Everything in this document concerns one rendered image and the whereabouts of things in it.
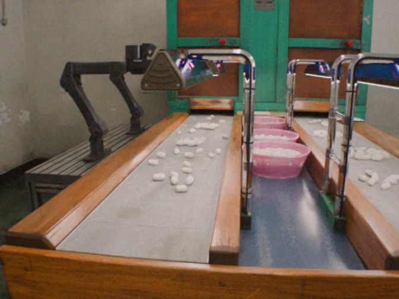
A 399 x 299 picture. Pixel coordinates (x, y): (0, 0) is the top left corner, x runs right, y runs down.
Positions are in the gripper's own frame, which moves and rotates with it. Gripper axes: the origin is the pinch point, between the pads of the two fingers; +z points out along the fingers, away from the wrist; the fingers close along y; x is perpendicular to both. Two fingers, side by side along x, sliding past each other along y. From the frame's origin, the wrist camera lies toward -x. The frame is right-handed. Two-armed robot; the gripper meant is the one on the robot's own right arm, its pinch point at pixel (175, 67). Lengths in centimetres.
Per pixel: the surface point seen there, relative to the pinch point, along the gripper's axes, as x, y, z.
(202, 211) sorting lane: 33, -72, 21
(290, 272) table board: 33, -96, 39
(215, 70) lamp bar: 0.8, 8.8, 16.5
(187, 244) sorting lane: 33, -88, 20
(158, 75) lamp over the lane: 0, -88, 14
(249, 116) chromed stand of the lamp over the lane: 10, -67, 31
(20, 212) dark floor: 109, 67, -137
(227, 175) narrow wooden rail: 30, -51, 26
